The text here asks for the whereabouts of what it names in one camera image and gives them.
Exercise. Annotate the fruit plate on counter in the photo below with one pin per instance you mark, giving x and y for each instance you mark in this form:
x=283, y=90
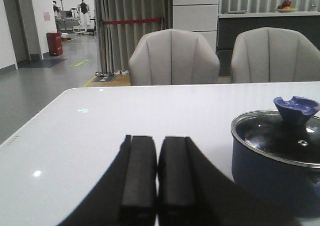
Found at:
x=286, y=7

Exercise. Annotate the red barrier belt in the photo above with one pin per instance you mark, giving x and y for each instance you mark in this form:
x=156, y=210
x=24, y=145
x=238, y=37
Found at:
x=132, y=21

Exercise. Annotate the grey curtain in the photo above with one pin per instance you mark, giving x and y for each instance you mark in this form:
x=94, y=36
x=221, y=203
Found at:
x=116, y=43

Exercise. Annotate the red bin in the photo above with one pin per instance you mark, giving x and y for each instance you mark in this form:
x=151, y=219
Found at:
x=54, y=43

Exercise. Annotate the white cabinet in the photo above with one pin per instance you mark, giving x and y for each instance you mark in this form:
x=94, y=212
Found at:
x=197, y=15

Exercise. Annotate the dark counter with white top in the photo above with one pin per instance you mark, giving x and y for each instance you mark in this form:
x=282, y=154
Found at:
x=231, y=25

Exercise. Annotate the left grey upholstered chair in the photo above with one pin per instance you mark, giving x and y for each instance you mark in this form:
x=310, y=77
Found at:
x=173, y=57

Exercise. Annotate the right grey upholstered chair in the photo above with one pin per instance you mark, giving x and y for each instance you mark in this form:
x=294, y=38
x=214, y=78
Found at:
x=271, y=54

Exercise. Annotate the glass lid with blue knob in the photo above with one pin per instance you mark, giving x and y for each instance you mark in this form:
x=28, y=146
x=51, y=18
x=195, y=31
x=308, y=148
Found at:
x=289, y=134

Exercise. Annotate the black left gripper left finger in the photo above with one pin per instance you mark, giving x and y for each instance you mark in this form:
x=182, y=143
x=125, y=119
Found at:
x=126, y=193

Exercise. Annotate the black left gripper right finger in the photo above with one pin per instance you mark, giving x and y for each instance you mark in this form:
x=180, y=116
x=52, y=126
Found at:
x=193, y=192

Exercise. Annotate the grey upholstered chair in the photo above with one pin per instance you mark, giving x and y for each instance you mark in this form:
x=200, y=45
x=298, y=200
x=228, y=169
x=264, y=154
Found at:
x=271, y=54
x=173, y=57

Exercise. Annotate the dark blue saucepan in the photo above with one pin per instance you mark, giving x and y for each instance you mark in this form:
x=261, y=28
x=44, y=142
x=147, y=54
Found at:
x=293, y=187

